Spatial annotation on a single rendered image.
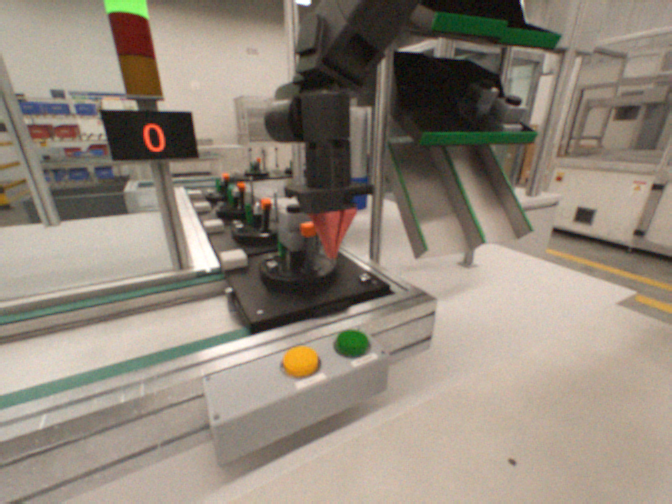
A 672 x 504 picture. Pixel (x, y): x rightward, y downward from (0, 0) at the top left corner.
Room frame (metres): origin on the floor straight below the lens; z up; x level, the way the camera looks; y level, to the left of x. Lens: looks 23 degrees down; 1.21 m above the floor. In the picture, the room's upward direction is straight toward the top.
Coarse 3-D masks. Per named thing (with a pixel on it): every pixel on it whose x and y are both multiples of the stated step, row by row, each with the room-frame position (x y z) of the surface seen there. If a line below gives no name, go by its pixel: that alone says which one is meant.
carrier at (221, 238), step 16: (256, 208) 0.73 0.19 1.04; (208, 224) 0.75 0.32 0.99; (240, 224) 0.70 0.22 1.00; (256, 224) 0.72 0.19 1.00; (272, 224) 0.76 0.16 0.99; (208, 240) 0.72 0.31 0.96; (224, 240) 0.69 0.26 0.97; (240, 240) 0.67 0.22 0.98; (256, 240) 0.67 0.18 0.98; (272, 240) 0.68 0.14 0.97; (320, 240) 0.69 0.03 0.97
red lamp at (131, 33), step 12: (120, 12) 0.50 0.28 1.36; (120, 24) 0.50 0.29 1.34; (132, 24) 0.51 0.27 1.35; (144, 24) 0.52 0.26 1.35; (120, 36) 0.50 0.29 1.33; (132, 36) 0.50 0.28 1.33; (144, 36) 0.52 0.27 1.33; (120, 48) 0.50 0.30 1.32; (132, 48) 0.50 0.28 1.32; (144, 48) 0.51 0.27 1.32
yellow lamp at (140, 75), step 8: (120, 56) 0.50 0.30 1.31; (128, 56) 0.50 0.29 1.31; (136, 56) 0.50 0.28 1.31; (120, 64) 0.51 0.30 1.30; (128, 64) 0.50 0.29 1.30; (136, 64) 0.50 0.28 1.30; (144, 64) 0.51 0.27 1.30; (152, 64) 0.52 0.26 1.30; (128, 72) 0.50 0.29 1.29; (136, 72) 0.50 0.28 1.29; (144, 72) 0.51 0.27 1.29; (152, 72) 0.52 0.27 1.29; (128, 80) 0.50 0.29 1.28; (136, 80) 0.50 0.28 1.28; (144, 80) 0.51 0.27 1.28; (152, 80) 0.51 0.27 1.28; (160, 80) 0.54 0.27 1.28; (128, 88) 0.50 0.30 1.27; (136, 88) 0.50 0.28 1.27; (144, 88) 0.50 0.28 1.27; (152, 88) 0.51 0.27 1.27; (160, 88) 0.53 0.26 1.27
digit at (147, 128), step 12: (132, 120) 0.49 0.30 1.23; (144, 120) 0.50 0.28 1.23; (156, 120) 0.51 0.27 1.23; (144, 132) 0.50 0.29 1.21; (156, 132) 0.51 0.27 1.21; (168, 132) 0.51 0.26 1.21; (144, 144) 0.50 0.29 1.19; (156, 144) 0.50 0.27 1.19; (168, 144) 0.51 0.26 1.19; (144, 156) 0.49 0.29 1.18; (156, 156) 0.50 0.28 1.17
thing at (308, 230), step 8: (304, 224) 0.46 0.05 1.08; (312, 224) 0.46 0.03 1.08; (304, 232) 0.45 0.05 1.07; (312, 232) 0.46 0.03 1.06; (304, 240) 0.46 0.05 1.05; (312, 240) 0.46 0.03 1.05; (304, 248) 0.46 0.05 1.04; (312, 248) 0.46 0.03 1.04; (304, 256) 0.47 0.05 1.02; (312, 256) 0.46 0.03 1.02; (312, 264) 0.46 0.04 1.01
